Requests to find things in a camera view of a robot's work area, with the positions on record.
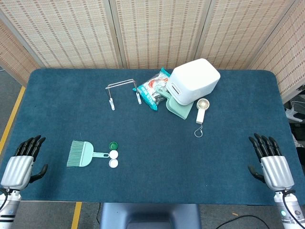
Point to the woven folding screen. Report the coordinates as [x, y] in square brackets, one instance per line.
[152, 31]

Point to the green bottle cap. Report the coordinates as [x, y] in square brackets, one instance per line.
[113, 145]

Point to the white power strip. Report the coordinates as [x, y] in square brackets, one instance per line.
[294, 114]

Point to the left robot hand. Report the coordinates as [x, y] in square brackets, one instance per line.
[17, 168]

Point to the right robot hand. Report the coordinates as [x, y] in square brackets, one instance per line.
[276, 169]

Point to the teal snack bag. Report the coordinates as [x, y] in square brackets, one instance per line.
[152, 89]

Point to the blue table cloth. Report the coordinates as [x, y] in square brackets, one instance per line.
[152, 152]

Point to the white handheld fan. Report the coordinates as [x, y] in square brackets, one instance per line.
[201, 112]

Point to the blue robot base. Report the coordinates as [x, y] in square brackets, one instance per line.
[150, 217]

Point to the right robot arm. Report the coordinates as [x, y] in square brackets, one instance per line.
[289, 210]

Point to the white plastic bin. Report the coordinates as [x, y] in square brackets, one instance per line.
[193, 81]

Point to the white bottle cap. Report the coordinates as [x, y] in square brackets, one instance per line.
[114, 154]
[113, 163]

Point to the green mini brush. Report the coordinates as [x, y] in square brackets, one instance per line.
[81, 153]

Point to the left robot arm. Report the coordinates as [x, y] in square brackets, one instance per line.
[8, 210]

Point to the mint green dustpan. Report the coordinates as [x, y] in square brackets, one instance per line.
[177, 105]

